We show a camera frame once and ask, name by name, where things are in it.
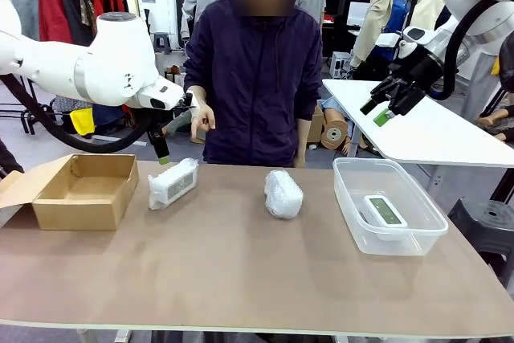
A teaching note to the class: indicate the white monitor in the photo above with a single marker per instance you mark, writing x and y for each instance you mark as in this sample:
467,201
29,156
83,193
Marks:
357,13

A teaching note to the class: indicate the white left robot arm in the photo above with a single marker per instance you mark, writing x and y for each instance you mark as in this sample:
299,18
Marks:
112,70

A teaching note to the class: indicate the black metal clothes rack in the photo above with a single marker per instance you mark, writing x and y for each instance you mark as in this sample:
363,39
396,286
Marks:
28,118

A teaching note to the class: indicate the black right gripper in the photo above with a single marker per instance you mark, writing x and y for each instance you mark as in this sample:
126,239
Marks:
417,82

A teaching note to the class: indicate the black plastic stool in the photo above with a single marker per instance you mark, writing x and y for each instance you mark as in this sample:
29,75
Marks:
490,222

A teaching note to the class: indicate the mannequin legs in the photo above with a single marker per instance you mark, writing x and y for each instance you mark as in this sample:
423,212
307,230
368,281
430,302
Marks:
498,118

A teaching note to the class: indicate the cardboard box on floor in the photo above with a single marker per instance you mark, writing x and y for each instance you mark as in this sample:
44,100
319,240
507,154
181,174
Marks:
315,126

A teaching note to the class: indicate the person's left forearm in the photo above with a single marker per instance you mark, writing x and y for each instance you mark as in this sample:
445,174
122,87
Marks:
303,138

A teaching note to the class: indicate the unwrapped white digital clock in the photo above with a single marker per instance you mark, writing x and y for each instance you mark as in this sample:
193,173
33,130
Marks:
385,210

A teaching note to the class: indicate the small grey stool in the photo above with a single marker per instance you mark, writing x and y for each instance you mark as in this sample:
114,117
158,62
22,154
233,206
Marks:
161,42

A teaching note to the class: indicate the white computer case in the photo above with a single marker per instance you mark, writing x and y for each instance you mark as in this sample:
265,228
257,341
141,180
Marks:
340,64

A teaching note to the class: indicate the clear plastic container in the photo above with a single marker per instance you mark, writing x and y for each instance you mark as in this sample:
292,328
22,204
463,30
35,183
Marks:
345,198

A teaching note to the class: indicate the person in navy jacket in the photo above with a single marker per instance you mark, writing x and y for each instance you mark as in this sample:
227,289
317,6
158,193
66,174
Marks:
257,78

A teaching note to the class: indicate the person's left hand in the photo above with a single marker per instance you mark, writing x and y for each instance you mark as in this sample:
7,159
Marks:
300,162

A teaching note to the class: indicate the person's right hand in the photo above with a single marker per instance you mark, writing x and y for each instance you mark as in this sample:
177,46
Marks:
204,116

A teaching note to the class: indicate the red jacket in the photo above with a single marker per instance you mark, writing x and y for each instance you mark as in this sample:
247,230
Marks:
54,9

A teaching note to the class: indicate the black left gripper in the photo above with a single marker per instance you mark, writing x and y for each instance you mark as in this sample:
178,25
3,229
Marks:
154,124

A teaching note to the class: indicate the grey fluffy coat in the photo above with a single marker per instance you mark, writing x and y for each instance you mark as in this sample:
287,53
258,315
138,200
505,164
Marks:
24,1

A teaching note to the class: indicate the lying mannequin torso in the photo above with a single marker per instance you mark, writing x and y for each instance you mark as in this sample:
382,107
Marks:
333,132

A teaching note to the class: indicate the open brown cardboard box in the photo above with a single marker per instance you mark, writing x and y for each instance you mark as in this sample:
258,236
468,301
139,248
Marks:
80,214

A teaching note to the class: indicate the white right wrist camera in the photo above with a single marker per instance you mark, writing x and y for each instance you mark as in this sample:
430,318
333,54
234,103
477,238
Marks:
387,40

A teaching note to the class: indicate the bubble-wrapped clock showing display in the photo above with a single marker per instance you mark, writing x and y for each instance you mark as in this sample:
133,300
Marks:
168,184

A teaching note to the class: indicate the black patterned garment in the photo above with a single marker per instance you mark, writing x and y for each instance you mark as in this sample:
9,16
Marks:
80,9

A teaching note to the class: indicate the yellow cloth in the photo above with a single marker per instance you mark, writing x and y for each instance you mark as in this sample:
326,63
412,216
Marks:
82,122

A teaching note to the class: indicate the fully bubble-wrapped clock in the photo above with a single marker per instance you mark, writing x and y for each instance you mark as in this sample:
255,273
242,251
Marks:
283,194

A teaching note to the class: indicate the mannequin in beige coat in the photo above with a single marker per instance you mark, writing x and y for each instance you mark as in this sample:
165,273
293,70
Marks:
385,9

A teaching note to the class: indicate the white side table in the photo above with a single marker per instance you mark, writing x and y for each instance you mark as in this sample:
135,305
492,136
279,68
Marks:
421,134

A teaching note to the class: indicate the cream garment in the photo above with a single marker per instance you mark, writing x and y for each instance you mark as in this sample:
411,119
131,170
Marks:
132,1

